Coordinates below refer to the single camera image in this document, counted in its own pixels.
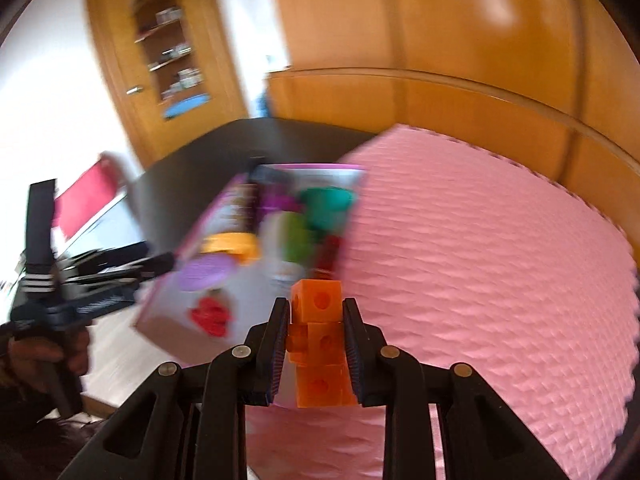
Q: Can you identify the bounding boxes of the orange linked cubes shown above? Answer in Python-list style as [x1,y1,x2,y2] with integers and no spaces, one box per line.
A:
[286,278,357,408]

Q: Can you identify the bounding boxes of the red block toy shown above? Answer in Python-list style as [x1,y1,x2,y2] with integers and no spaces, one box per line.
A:
[189,296,231,338]

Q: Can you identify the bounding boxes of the purple embossed oval case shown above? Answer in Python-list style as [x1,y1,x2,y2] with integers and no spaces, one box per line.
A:
[177,252,238,292]

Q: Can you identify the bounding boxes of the orange plastic clip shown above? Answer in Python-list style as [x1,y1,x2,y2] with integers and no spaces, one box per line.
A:
[200,232,262,264]

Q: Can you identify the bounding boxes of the red glossy lipstick case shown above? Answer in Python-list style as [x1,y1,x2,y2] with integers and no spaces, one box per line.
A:
[314,234,342,280]

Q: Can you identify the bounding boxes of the green white round gadget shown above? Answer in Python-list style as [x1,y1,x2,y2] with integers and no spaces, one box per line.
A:
[259,210,316,266]

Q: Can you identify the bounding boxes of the teal plastic funnel piece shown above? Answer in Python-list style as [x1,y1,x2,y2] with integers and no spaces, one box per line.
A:
[299,186,356,233]

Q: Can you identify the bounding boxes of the magenta plastic funnel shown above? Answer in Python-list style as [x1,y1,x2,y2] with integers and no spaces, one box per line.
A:
[260,184,302,214]

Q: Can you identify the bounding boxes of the dark brown ridged piece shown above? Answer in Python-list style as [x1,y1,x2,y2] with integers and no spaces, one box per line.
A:
[234,182,260,233]

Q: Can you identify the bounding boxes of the black clear cylindrical container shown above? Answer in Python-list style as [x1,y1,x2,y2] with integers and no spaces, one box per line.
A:
[248,165,293,188]

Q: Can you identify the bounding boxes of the person left hand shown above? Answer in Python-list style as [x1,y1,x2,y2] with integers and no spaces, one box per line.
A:
[1,326,90,393]

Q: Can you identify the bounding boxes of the pink white cardboard box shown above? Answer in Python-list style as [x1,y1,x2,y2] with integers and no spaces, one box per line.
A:
[133,161,369,409]

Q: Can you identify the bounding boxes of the pink foam puzzle mat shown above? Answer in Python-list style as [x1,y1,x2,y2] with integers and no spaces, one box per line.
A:
[259,122,639,479]

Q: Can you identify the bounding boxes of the wooden cabinet with shelves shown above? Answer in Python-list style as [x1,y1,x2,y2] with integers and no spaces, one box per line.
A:
[86,0,248,168]

